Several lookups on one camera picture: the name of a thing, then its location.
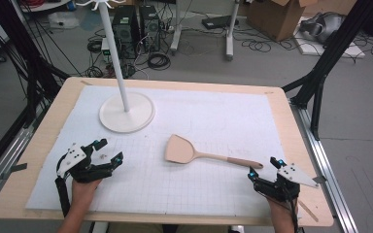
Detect white hook stand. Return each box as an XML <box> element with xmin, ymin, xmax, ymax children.
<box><xmin>76</xmin><ymin>0</ymin><xmax>156</xmax><ymax>134</ymax></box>

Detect aluminium rail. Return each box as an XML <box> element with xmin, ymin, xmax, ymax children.
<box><xmin>0</xmin><ymin>124</ymin><xmax>36</xmax><ymax>213</ymax></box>
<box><xmin>290</xmin><ymin>102</ymin><xmax>359</xmax><ymax>233</ymax></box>

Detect clear plastic bag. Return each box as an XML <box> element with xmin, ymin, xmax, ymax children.
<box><xmin>47</xmin><ymin>11</ymin><xmax>81</xmax><ymax>30</ymax></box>

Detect black metal frame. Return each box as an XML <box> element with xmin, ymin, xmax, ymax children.
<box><xmin>281</xmin><ymin>0</ymin><xmax>373</xmax><ymax>142</ymax></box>
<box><xmin>0</xmin><ymin>0</ymin><xmax>71</xmax><ymax>128</ymax></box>

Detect coiled black cable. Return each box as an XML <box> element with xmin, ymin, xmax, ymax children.
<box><xmin>147</xmin><ymin>51</ymin><xmax>172</xmax><ymax>71</ymax></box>
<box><xmin>86</xmin><ymin>39</ymin><xmax>103</xmax><ymax>54</ymax></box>

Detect thin black cable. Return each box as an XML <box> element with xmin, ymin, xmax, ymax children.
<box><xmin>289</xmin><ymin>197</ymin><xmax>301</xmax><ymax>233</ymax></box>

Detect black strap cable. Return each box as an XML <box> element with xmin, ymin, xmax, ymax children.
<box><xmin>54</xmin><ymin>176</ymin><xmax>71</xmax><ymax>218</ymax></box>

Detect black computer tower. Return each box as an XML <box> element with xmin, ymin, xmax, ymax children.
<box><xmin>138</xmin><ymin>4</ymin><xmax>161</xmax><ymax>53</ymax></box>
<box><xmin>111</xmin><ymin>4</ymin><xmax>141</xmax><ymax>60</ymax></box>

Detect person's right hand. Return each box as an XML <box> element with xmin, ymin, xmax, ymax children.
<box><xmin>266</xmin><ymin>197</ymin><xmax>296</xmax><ymax>218</ymax></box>

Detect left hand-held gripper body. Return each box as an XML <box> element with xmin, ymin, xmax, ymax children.
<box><xmin>56</xmin><ymin>144</ymin><xmax>115</xmax><ymax>184</ymax></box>

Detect beige spatula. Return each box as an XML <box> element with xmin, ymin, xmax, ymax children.
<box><xmin>164</xmin><ymin>133</ymin><xmax>264</xmax><ymax>170</ymax></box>

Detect white power strip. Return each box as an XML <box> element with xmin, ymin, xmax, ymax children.
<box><xmin>100</xmin><ymin>37</ymin><xmax>112</xmax><ymax>63</ymax></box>

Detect tangled black floor cables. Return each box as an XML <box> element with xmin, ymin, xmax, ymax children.
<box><xmin>232</xmin><ymin>27</ymin><xmax>306</xmax><ymax>54</ymax></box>

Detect cardboard box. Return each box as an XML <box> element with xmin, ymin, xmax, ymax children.
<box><xmin>246</xmin><ymin>0</ymin><xmax>319</xmax><ymax>43</ymax></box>

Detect white floor board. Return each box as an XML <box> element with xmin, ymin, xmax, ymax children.
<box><xmin>292</xmin><ymin>16</ymin><xmax>367</xmax><ymax>60</ymax></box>

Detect flat black device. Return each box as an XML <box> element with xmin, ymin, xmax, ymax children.
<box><xmin>201</xmin><ymin>15</ymin><xmax>240</xmax><ymax>31</ymax></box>

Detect white stand leg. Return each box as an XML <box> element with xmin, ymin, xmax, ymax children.
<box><xmin>169</xmin><ymin>0</ymin><xmax>185</xmax><ymax>53</ymax></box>
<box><xmin>224</xmin><ymin>0</ymin><xmax>241</xmax><ymax>61</ymax></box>

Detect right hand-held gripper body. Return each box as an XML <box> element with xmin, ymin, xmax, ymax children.
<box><xmin>253</xmin><ymin>163</ymin><xmax>321</xmax><ymax>203</ymax></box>

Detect round white table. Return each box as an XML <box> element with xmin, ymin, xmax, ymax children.
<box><xmin>19</xmin><ymin>0</ymin><xmax>73</xmax><ymax>14</ymax></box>

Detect person's left hand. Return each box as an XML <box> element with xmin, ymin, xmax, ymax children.
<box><xmin>70</xmin><ymin>178</ymin><xmax>103</xmax><ymax>209</ymax></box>

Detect thin wooden stick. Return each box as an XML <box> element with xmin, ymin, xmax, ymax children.
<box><xmin>297</xmin><ymin>198</ymin><xmax>321</xmax><ymax>223</ymax></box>

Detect grey bag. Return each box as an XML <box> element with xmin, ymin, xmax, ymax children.
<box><xmin>298</xmin><ymin>12</ymin><xmax>347</xmax><ymax>45</ymax></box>

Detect white grid mat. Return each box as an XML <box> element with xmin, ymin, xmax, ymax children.
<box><xmin>25</xmin><ymin>84</ymin><xmax>288</xmax><ymax>218</ymax></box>

